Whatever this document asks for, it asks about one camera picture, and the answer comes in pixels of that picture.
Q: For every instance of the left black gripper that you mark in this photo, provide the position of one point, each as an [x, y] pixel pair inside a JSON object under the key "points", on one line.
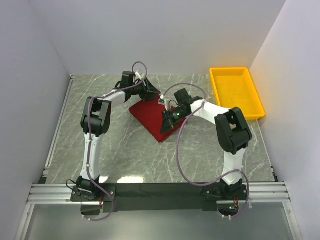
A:
{"points": [[147, 94]]}

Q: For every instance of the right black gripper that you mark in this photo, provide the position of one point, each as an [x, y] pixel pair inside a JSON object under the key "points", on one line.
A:
{"points": [[166, 126]]}

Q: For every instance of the red t shirt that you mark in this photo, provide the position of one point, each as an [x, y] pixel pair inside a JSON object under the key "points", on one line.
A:
{"points": [[149, 114]]}

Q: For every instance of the yellow plastic tray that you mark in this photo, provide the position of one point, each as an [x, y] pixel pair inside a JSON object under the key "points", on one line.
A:
{"points": [[234, 87]]}

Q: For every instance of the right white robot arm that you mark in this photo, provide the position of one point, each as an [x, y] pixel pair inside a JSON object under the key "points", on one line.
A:
{"points": [[233, 135]]}

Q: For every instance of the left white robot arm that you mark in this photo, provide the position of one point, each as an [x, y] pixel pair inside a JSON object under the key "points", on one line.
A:
{"points": [[95, 123]]}

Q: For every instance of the black base beam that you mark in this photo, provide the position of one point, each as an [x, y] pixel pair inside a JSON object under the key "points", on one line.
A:
{"points": [[158, 197]]}

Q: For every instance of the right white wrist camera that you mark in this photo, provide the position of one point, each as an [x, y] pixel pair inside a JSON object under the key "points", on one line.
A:
{"points": [[166, 103]]}

